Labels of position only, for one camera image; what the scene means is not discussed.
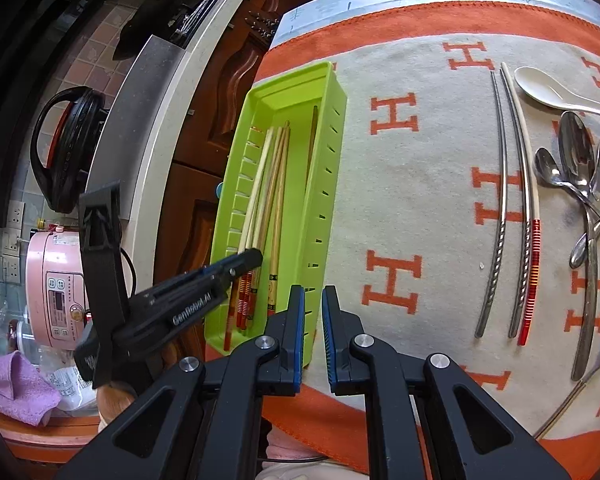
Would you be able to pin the green plastic utensil tray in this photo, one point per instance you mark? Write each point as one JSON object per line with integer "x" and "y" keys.
{"x": 290, "y": 90}

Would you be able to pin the white kitchen countertop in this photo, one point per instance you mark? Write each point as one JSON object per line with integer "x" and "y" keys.
{"x": 200, "y": 55}

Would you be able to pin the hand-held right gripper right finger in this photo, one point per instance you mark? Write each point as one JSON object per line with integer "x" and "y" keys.
{"x": 328, "y": 350}

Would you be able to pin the gas stove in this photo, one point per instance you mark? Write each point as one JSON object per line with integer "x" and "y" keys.
{"x": 190, "y": 15}

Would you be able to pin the black range hood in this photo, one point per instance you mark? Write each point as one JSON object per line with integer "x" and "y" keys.
{"x": 10, "y": 110}

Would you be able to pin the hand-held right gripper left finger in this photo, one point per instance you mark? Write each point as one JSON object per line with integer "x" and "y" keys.
{"x": 299, "y": 350}

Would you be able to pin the white ceramic spoon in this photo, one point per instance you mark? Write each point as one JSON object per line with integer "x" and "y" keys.
{"x": 535, "y": 85}

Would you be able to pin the cream red-striped chopstick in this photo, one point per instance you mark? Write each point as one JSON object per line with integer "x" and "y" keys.
{"x": 532, "y": 260}
{"x": 258, "y": 185}

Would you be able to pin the steel side panel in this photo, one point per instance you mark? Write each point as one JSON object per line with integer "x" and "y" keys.
{"x": 140, "y": 110}

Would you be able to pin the pink rice cooker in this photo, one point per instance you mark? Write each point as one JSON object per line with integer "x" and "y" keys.
{"x": 55, "y": 270}

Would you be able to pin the small steel spoon gold tip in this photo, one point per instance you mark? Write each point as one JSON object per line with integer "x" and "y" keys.
{"x": 547, "y": 165}

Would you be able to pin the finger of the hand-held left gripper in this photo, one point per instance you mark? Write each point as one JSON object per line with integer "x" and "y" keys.
{"x": 247, "y": 258}
{"x": 100, "y": 240}

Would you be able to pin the black red-trimmed pot lid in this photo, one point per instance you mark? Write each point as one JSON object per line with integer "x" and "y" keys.
{"x": 75, "y": 160}

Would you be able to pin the round wooden side table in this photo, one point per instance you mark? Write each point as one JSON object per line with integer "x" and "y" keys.
{"x": 30, "y": 440}

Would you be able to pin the white plastic packet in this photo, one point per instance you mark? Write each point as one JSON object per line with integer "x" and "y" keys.
{"x": 67, "y": 385}

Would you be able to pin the orange and beige printed blanket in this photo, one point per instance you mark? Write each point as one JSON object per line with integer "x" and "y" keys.
{"x": 430, "y": 185}

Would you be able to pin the white wall socket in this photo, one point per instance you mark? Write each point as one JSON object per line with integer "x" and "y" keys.
{"x": 16, "y": 214}
{"x": 12, "y": 242}

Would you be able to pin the purple cloth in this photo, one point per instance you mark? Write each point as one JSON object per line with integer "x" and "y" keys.
{"x": 15, "y": 385}

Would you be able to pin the steel chopstick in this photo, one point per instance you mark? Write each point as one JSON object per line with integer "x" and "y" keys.
{"x": 503, "y": 200}
{"x": 522, "y": 270}

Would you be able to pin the person's left hand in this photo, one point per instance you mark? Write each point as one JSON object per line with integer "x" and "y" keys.
{"x": 115, "y": 400}

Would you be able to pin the dark wooden lower cabinets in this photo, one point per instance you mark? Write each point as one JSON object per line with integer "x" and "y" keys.
{"x": 205, "y": 125}

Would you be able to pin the steel fork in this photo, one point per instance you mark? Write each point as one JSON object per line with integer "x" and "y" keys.
{"x": 577, "y": 255}

